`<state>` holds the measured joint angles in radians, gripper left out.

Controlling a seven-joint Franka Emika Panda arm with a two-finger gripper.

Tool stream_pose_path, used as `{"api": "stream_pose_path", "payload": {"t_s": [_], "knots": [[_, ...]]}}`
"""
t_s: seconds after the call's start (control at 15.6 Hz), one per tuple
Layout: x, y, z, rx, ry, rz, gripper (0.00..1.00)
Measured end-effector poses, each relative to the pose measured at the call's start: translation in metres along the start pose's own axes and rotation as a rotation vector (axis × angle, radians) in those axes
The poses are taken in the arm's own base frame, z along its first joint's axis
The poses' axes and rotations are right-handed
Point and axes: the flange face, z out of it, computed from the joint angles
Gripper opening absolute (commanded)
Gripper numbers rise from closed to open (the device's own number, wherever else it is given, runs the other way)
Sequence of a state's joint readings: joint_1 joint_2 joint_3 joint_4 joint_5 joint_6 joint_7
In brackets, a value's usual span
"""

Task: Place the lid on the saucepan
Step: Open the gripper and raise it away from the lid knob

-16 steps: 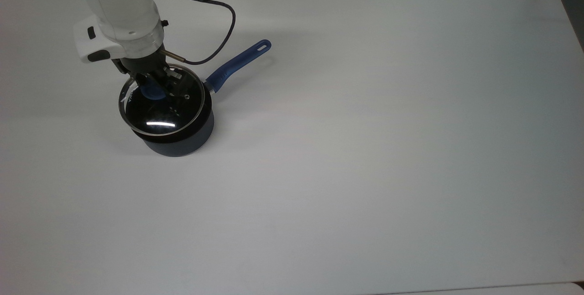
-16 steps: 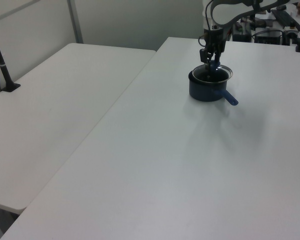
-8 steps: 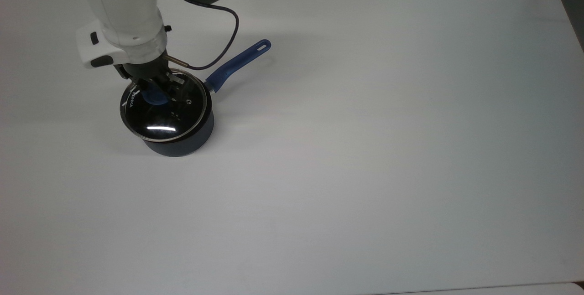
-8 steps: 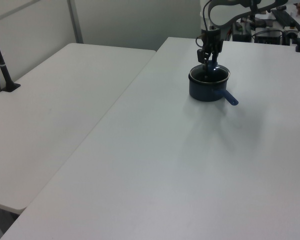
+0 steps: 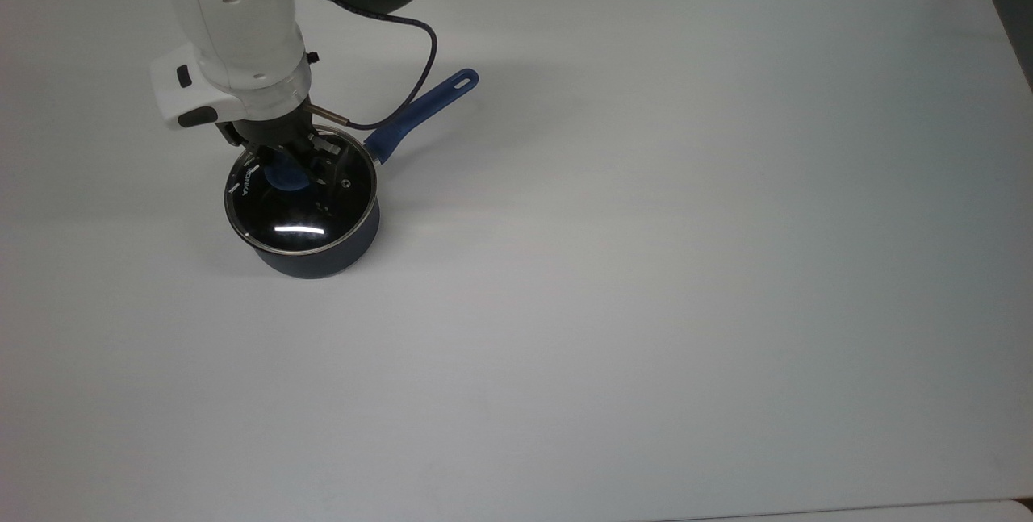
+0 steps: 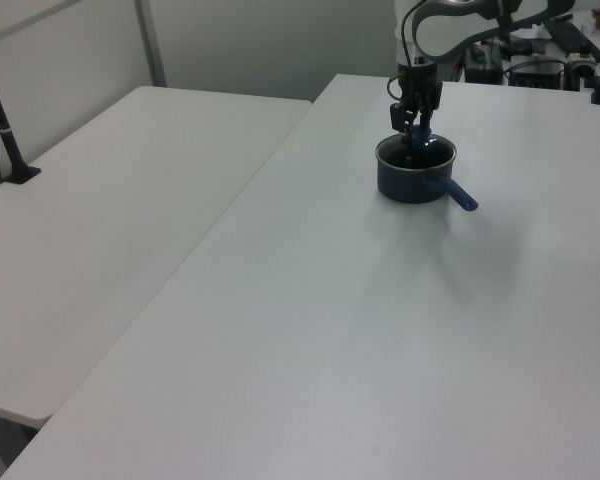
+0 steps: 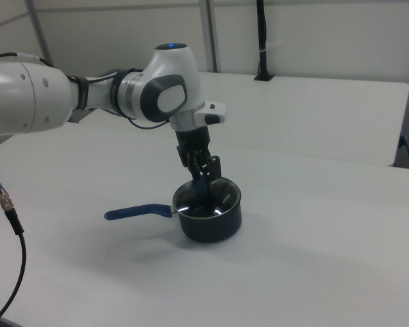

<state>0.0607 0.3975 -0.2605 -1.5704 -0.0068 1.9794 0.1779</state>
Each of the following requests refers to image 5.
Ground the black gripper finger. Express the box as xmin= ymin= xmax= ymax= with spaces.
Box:
xmin=215 ymin=121 xmax=277 ymax=177
xmin=301 ymin=127 xmax=342 ymax=186

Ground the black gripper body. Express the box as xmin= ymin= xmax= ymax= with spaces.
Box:
xmin=236 ymin=103 xmax=319 ymax=155

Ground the glass lid with blue knob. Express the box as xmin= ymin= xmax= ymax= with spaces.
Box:
xmin=224 ymin=124 xmax=381 ymax=256

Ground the dark saucepan with blue handle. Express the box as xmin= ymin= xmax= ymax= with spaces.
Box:
xmin=222 ymin=68 xmax=481 ymax=280

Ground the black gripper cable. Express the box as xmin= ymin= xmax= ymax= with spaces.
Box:
xmin=309 ymin=0 xmax=441 ymax=132

